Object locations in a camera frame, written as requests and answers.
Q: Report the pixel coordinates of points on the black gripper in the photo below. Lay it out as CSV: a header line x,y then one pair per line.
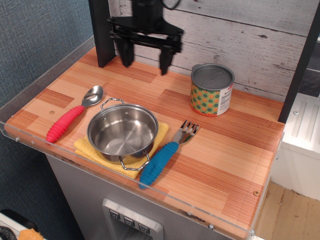
x,y
147,27

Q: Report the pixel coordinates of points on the red handled metal spoon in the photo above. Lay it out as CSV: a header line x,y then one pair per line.
x,y
92,97

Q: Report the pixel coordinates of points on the stainless steel pot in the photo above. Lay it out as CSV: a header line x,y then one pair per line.
x,y
123,133

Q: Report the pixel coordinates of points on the patterned tin can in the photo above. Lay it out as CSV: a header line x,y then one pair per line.
x,y
211,89

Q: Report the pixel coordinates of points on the yellow folded cloth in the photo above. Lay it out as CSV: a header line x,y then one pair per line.
x,y
85,149

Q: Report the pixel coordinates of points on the grey toy kitchen cabinet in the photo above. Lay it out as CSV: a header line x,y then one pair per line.
x,y
85,191

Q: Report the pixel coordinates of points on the silver button panel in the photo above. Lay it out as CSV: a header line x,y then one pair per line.
x,y
127,224

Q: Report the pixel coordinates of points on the white side cabinet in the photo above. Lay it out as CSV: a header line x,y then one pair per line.
x,y
297,163

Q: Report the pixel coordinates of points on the orange object bottom left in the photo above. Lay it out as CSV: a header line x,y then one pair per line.
x,y
30,234

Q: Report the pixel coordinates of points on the dark left post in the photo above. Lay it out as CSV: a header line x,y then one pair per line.
x,y
104,44

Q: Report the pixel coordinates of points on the dark post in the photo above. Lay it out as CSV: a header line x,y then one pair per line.
x,y
104,44
301,67

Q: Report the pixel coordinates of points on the blue handled metal fork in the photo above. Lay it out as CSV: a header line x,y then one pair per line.
x,y
158,162

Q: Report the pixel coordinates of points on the clear acrylic guard rail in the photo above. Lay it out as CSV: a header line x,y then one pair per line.
x,y
23,73

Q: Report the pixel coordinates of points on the dark right post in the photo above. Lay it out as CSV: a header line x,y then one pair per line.
x,y
301,67

